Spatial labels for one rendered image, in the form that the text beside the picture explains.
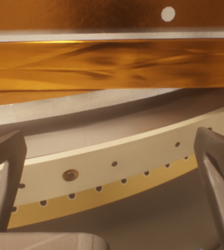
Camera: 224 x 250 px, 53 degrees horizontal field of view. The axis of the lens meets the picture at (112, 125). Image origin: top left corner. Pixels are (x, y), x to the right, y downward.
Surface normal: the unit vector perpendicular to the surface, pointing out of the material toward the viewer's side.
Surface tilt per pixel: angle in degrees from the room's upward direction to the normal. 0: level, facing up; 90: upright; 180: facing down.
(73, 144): 0
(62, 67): 90
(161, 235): 62
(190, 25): 90
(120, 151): 90
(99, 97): 90
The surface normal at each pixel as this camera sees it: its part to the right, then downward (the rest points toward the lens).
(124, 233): 0.31, 0.07
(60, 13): 0.00, 0.57
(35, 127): 0.29, 0.54
